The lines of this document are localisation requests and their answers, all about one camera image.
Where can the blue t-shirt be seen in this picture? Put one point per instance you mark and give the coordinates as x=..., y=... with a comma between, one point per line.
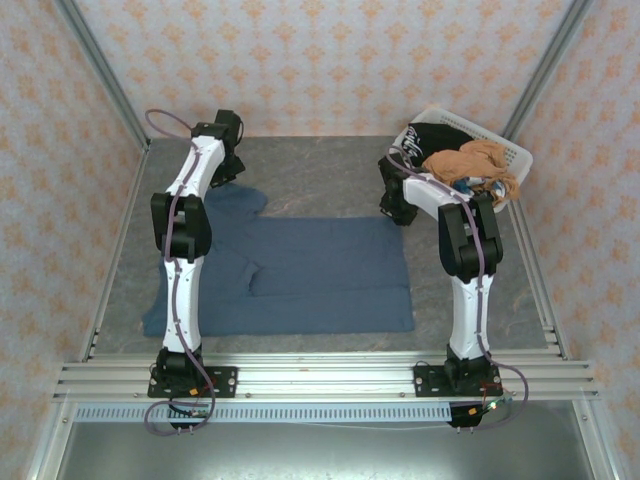
x=320, y=270

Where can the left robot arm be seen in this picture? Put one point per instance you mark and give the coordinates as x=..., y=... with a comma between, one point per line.
x=182, y=300

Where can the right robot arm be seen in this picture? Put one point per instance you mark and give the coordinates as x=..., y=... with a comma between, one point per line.
x=470, y=315

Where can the orange-brown t-shirt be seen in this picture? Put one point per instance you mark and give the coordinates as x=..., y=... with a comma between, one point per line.
x=465, y=162

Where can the black t-shirt white print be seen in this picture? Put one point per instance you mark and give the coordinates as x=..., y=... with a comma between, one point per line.
x=435, y=135

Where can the blue white patterned garment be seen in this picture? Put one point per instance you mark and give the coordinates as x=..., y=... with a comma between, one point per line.
x=480, y=192

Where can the white plastic laundry basket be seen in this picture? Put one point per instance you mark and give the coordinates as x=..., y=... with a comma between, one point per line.
x=515, y=157

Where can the small circuit board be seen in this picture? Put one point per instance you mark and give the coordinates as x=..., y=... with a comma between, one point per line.
x=197, y=412
x=495, y=405

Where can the aluminium corner post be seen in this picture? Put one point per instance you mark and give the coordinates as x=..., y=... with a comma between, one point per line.
x=545, y=75
x=100, y=70

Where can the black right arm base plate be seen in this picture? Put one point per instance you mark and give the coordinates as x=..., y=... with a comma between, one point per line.
x=427, y=380

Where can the aluminium mounting rail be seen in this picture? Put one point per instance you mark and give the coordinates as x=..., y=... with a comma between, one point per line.
x=325, y=375

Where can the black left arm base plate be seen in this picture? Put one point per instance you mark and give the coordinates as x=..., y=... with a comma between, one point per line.
x=225, y=382

